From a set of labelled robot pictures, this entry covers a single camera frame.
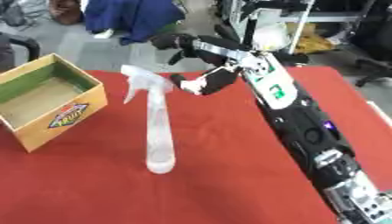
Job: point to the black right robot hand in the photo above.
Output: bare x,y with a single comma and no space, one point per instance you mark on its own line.
219,78

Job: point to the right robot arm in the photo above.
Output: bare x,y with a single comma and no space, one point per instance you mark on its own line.
301,122

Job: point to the clear spray bottle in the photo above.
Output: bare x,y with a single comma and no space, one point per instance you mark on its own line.
157,122

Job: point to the tan cardboard box green inside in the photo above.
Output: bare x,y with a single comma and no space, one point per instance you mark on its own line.
48,102

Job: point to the yellow bag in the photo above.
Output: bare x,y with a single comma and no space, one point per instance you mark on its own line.
310,38

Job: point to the person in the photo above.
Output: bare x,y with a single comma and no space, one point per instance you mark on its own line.
131,17

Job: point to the black office chair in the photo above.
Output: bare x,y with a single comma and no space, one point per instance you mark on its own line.
375,43

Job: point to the black chair armrest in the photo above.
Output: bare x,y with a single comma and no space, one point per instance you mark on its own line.
18,48

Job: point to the white metal frame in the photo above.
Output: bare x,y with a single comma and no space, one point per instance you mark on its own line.
286,20

